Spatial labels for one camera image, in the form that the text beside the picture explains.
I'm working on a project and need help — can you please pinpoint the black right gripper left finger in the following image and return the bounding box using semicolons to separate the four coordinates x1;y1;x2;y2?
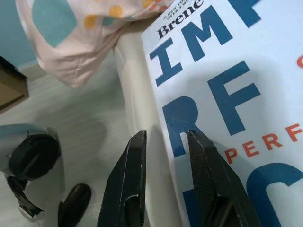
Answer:
97;129;148;227

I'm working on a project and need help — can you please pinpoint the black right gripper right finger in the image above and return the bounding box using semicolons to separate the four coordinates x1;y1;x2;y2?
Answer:
187;130;255;227

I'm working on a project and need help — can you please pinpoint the blue white blister pack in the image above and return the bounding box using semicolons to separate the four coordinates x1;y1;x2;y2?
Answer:
140;0;303;227

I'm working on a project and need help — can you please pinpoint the pink patterned pillow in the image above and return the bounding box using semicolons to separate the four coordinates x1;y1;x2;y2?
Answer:
15;0;181;89

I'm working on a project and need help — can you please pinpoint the dark grey right robot leg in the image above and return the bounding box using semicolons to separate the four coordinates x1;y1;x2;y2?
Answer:
57;183;92;227

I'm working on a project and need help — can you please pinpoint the beige sheeted mattress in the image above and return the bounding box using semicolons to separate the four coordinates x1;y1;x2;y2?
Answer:
113;30;190;227

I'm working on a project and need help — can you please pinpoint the brown cardboard box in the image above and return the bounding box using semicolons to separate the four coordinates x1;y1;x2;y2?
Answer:
0;55;30;115

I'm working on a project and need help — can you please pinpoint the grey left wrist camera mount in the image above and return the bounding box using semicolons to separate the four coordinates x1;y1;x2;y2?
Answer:
0;122;66;222

